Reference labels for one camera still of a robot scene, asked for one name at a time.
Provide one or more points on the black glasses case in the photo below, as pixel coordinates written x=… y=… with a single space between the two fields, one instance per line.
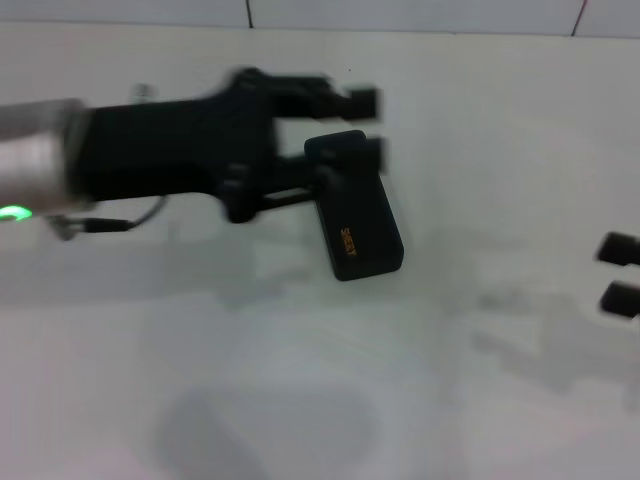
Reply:
x=360 y=225

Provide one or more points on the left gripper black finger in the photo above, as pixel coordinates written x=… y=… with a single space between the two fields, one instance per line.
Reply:
x=377 y=152
x=362 y=105

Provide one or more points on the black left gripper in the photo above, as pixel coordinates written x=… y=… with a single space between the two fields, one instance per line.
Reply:
x=180 y=150

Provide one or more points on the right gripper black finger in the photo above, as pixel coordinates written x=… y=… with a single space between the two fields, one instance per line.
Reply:
x=620 y=249
x=622 y=299

